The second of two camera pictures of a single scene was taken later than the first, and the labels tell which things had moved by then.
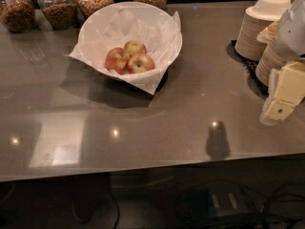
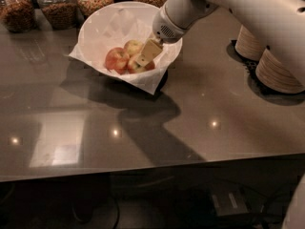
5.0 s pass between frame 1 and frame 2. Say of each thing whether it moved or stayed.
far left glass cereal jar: stayed
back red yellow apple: stayed
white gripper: moved
